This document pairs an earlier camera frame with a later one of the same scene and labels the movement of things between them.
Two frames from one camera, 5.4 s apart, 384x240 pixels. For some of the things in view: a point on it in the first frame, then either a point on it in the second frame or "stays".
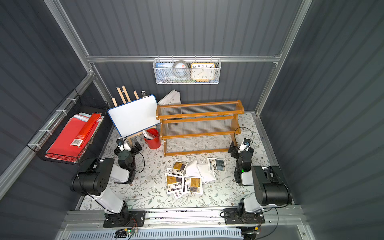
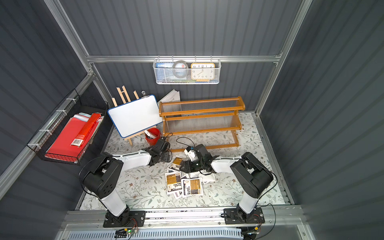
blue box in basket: x=164 y=65 stays
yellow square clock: x=203 y=71 stays
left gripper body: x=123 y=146 to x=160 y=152
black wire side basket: x=63 y=137 stays
